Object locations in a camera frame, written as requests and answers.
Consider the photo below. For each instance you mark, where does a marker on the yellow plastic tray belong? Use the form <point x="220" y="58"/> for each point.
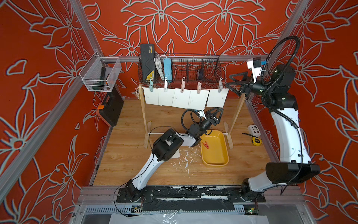
<point x="217" y="154"/>

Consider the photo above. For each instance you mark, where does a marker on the black wire basket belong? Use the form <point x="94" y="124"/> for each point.
<point x="184" y="65"/>

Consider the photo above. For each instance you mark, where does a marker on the dark tool in bin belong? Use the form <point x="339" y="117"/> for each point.
<point x="99" y="85"/>

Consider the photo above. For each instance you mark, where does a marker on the white clothespin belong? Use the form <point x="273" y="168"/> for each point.
<point x="166" y="85"/>
<point x="220" y="85"/>

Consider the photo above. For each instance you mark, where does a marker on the yellow tape measure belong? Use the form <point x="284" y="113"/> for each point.
<point x="256" y="141"/>

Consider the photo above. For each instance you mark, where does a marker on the black box in basket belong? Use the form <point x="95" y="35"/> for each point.
<point x="147" y="62"/>

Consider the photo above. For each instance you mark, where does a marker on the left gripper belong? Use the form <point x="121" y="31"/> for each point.
<point x="209" y="121"/>

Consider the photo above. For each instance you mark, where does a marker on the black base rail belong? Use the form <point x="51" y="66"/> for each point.
<point x="150" y="194"/>

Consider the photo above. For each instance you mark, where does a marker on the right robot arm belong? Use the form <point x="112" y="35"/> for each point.
<point x="295" y="165"/>

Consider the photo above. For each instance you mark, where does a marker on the light blue power bank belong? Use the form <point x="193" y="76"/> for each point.
<point x="167" y="69"/>

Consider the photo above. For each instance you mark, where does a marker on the white postcard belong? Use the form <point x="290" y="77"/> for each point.
<point x="181" y="99"/>
<point x="176" y="154"/>
<point x="151" y="97"/>
<point x="197" y="101"/>
<point x="216" y="98"/>
<point x="165" y="96"/>

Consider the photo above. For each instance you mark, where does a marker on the black orange tool case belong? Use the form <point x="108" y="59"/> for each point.
<point x="110" y="108"/>

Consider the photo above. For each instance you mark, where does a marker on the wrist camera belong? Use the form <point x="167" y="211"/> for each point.
<point x="201" y="114"/>
<point x="255" y="65"/>

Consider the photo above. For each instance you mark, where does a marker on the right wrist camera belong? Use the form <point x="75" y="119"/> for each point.
<point x="255" y="65"/>

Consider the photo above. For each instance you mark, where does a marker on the teal clothespin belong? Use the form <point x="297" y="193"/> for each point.
<point x="151" y="84"/>

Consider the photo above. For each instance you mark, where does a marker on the dark object in basket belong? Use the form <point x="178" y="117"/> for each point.
<point x="200" y="74"/>

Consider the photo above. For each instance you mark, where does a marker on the pink clothespin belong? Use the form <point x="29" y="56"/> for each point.
<point x="199" y="84"/>
<point x="182" y="88"/>

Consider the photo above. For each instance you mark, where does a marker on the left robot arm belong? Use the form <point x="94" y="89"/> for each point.
<point x="195" y="123"/>

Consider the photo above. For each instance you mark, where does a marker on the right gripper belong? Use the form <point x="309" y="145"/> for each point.
<point x="248" y="88"/>

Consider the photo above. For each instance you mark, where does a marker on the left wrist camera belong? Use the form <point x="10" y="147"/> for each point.
<point x="201" y="114"/>

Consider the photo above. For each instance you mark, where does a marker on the clear plastic bin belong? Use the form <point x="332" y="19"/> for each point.
<point x="91" y="72"/>

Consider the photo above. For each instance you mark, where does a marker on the red clothespin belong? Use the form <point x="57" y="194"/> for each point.
<point x="205" y="144"/>

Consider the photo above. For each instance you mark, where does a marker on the white button box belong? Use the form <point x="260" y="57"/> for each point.
<point x="254" y="130"/>

